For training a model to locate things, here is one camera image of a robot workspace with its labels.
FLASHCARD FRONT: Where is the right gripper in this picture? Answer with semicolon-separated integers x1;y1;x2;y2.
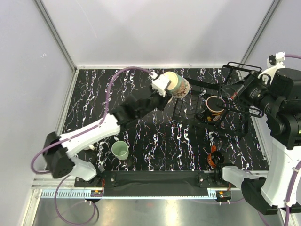
222;69;281;114

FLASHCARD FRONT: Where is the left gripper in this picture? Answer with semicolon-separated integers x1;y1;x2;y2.
137;84;172;119

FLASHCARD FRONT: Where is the beige printed mug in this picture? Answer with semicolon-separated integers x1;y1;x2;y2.
163;71;190;103

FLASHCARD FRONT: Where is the black skull mug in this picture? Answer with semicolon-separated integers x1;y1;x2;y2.
195;96;225;123

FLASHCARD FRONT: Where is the orange black mug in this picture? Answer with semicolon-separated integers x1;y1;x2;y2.
207;145;225;169

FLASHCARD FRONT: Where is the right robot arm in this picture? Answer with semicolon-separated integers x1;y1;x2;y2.
213;68;301;215

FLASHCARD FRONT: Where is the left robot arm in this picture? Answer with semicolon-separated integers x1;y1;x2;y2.
43;86;172;187

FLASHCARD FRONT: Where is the green cup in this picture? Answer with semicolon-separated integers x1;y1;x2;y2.
111;141;129;161

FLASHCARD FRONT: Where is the cream cup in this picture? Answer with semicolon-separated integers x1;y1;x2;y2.
83;145;95;151

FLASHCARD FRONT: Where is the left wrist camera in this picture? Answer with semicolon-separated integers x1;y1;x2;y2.
151;72;172;97

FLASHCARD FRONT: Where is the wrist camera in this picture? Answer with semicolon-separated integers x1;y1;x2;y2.
257;52;285;86
151;72;172;97

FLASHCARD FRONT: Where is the black wire dish rack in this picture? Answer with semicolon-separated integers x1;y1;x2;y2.
173;62;263;137

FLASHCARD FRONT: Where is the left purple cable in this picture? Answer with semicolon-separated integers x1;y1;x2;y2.
31;66;158;224

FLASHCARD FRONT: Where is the purple cable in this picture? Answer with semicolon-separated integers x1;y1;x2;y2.
257;54;301;226
31;66;158;224

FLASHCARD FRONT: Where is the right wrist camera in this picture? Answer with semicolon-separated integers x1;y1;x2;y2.
257;52;285;86

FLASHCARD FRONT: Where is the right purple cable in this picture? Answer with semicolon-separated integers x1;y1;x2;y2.
257;54;301;226

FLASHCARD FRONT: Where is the slotted cable duct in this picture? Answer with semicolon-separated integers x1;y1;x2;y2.
41;188;217;200

